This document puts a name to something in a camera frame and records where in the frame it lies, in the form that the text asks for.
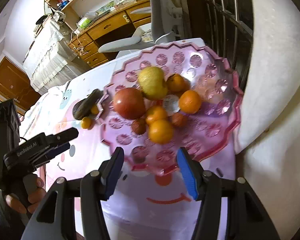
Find large orange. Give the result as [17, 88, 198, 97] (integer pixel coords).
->
[148, 119, 174, 145]

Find small red hawthorn fruit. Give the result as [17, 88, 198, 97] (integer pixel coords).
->
[171, 113, 188, 128]

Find dark red jujube fruit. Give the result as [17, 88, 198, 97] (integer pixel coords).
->
[131, 118, 146, 135]

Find red apple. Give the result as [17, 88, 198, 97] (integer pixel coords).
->
[113, 88, 146, 120]

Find yellow pear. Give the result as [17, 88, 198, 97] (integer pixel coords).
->
[138, 67, 168, 100]

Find person's left hand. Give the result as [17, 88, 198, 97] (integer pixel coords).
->
[5, 178, 46, 214]

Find small yellow kumquat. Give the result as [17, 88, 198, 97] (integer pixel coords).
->
[166, 74, 186, 92]
[81, 116, 93, 129]

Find dark avocado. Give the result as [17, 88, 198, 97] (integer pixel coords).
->
[72, 99, 94, 120]

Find dark green cucumber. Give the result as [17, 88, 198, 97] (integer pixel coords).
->
[86, 89, 103, 106]

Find pink plastic fruit tray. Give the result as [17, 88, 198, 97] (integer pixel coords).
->
[94, 42, 244, 177]

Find small orange tangerine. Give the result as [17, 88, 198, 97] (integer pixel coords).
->
[145, 105, 168, 126]

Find white lace covered cabinet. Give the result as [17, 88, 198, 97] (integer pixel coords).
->
[23, 17, 90, 95]

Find wooden door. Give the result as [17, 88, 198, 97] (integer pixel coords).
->
[0, 57, 41, 112]

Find white floral curtain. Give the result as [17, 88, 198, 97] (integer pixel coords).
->
[235, 0, 300, 239]

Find wooden desk with drawers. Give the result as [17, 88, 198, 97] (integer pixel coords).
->
[68, 0, 151, 68]

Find grey office chair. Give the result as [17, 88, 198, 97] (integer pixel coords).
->
[97, 0, 186, 57]

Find metal window grille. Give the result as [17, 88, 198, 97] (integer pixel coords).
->
[186, 0, 254, 89]

